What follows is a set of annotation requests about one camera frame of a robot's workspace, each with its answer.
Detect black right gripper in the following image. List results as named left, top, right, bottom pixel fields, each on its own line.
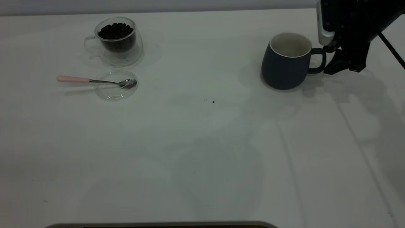
left=324, top=0, right=382, bottom=75

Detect dark grey ceramic mug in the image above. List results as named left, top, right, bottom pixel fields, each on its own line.
left=261, top=32, right=327, bottom=91

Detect pink-handled metal spoon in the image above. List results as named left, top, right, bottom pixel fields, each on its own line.
left=57, top=75, right=137, bottom=89

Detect coffee beans in glass cup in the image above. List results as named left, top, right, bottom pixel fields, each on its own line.
left=98, top=23, right=134, bottom=53

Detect clear round glass lid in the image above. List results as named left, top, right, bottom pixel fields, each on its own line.
left=95, top=67, right=139, bottom=102

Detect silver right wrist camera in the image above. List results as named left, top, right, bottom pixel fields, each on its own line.
left=316, top=0, right=336, bottom=47

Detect black thin cable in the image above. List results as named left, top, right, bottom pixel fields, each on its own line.
left=377, top=31, right=405, bottom=69

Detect clear double-wall glass cup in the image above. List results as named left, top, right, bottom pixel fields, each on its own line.
left=84, top=17, right=143, bottom=67

